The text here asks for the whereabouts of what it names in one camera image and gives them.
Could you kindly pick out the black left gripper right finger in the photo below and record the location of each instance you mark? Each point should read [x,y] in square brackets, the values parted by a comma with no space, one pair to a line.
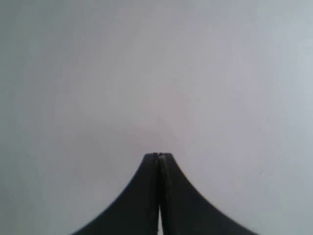
[184,211]

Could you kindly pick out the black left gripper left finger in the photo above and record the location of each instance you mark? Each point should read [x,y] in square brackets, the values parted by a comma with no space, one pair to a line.
[135,211]

